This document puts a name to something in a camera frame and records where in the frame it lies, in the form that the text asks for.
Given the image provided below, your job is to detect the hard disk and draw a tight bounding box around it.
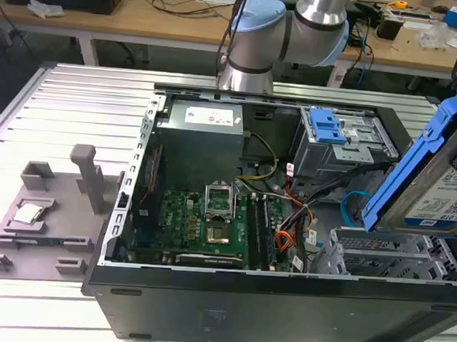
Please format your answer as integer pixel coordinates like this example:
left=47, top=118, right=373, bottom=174
left=360, top=81, right=457, bottom=238

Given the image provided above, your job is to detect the blue data wire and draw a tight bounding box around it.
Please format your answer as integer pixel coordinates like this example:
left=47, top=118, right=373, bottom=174
left=339, top=189, right=369, bottom=227

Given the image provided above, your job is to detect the metal disk bay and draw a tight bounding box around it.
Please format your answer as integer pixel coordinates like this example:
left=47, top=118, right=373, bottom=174
left=311, top=224, right=457, bottom=285

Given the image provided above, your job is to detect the RAM stick in slot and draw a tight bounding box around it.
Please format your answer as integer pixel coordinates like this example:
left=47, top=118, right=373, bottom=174
left=259, top=196, right=281, bottom=268

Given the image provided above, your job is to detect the clear plastic bag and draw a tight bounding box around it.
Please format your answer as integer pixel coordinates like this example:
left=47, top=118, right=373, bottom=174
left=416, top=22, right=457, bottom=53

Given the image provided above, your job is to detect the wooden desk with clutter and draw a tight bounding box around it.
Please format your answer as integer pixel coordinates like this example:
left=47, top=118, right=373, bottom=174
left=334, top=0, right=457, bottom=93

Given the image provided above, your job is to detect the small black block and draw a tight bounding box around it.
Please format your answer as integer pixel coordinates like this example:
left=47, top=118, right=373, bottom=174
left=376, top=12, right=406, bottom=41

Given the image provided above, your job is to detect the blue plastic cage latch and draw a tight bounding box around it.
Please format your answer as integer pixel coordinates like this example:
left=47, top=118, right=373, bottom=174
left=307, top=107, right=348, bottom=145

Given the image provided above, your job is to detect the metal optical drive cage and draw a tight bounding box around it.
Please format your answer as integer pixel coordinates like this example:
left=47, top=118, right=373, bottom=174
left=292, top=104, right=402, bottom=186

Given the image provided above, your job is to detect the thin metal locking lever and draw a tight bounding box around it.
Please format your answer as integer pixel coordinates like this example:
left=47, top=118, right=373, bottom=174
left=231, top=180, right=240, bottom=220

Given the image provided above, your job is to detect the metal socket cover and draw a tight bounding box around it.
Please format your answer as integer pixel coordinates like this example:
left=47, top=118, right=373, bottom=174
left=202, top=180, right=237, bottom=221

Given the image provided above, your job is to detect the grey power supply unit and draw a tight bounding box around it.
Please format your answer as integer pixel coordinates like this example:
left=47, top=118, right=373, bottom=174
left=153, top=98, right=247, bottom=180

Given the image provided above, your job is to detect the CPU socket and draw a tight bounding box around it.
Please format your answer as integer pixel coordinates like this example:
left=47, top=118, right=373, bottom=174
left=204, top=223, right=232, bottom=246

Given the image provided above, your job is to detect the black graphics card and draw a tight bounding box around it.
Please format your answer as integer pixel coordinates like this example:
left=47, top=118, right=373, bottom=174
left=162, top=251, right=244, bottom=269

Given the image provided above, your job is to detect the green motherboard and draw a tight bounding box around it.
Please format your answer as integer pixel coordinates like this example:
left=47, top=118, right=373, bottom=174
left=129, top=153, right=296, bottom=272

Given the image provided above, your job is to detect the wooden desk with white legs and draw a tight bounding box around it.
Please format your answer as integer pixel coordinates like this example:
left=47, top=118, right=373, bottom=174
left=0, top=0, right=240, bottom=75

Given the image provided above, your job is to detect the black case fan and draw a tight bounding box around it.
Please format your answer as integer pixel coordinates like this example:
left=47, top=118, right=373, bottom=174
left=136, top=142, right=165, bottom=230

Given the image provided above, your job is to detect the black PC case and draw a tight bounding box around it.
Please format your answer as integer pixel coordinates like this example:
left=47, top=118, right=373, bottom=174
left=77, top=77, right=457, bottom=342

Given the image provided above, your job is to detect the grey parts rack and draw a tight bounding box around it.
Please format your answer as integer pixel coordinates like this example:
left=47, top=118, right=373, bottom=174
left=0, top=139, right=129, bottom=288

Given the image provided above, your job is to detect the silver CPU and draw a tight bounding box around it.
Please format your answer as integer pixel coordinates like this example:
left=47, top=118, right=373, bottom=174
left=12, top=202, right=45, bottom=225

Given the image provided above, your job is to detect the black sleeved power wire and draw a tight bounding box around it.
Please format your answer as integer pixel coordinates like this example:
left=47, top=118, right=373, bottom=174
left=301, top=159, right=393, bottom=213

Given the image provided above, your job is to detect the yellow and black wire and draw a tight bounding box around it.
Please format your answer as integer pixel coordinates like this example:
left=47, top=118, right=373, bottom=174
left=237, top=131, right=282, bottom=183

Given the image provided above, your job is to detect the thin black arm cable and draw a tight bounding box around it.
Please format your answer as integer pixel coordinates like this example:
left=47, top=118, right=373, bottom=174
left=217, top=0, right=250, bottom=80

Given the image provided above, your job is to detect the orange wire bundle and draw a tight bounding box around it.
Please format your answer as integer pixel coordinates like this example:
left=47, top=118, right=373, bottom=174
left=273, top=173, right=321, bottom=262

